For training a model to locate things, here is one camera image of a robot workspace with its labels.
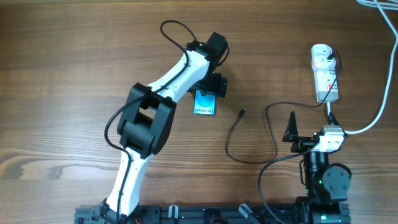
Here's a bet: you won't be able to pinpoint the white charger plug adapter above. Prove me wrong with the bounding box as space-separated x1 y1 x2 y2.
312 55 336 72

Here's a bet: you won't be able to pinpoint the black USB charging cable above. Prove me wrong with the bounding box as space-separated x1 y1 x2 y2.
225 49 343 166

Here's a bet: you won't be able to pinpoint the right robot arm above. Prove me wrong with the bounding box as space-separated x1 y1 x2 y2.
282 112 352 224

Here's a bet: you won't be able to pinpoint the white power strip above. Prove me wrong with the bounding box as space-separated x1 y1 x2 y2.
311 44 339 103

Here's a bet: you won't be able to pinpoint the white cables at corner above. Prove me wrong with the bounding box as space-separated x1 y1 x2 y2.
356 0 398 12

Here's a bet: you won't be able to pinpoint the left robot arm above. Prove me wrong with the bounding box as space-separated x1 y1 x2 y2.
100 32 229 223

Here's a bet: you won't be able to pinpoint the white power strip cord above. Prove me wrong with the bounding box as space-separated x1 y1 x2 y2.
326 0 398 135

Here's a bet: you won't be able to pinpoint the Galaxy S25 smartphone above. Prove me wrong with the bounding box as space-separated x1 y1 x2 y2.
193 90 216 116

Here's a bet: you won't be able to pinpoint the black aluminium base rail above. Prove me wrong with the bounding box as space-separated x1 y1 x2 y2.
74 202 351 224

